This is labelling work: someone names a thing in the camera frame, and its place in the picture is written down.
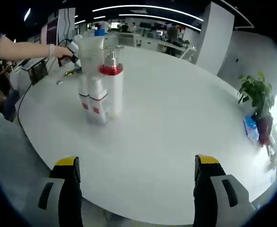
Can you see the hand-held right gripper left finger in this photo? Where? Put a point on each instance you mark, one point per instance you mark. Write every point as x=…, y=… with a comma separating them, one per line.
x=70, y=194

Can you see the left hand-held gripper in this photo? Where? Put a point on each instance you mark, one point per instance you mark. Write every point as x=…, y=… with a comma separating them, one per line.
x=75, y=47

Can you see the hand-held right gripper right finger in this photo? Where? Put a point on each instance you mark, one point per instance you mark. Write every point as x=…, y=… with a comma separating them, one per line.
x=202, y=194

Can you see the white skincare tube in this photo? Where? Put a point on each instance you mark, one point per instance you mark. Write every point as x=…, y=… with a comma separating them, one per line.
x=91, y=52

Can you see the gold foil skincare sachet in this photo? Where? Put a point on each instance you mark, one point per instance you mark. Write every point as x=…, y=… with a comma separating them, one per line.
x=68, y=72

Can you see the white skincare bottle red label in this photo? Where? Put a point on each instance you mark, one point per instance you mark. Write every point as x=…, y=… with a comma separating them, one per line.
x=83, y=99
x=99, y=106

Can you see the white skincare bottle red collar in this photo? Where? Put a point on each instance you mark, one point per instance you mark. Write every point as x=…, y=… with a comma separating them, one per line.
x=116, y=94

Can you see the blue storage box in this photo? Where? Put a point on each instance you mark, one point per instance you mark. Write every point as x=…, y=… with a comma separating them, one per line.
x=100, y=32

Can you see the small white bottle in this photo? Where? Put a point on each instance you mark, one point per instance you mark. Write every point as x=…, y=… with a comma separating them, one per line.
x=274, y=153

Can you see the person's left hand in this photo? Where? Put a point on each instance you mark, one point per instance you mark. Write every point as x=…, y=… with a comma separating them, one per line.
x=64, y=52

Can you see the blue white tissue pack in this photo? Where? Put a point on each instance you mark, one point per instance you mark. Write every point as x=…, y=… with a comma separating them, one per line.
x=250, y=128

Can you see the dark red bag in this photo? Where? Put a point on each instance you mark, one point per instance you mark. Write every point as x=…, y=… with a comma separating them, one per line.
x=265, y=130

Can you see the potted green plant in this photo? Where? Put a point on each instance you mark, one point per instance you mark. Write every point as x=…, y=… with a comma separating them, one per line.
x=256, y=89

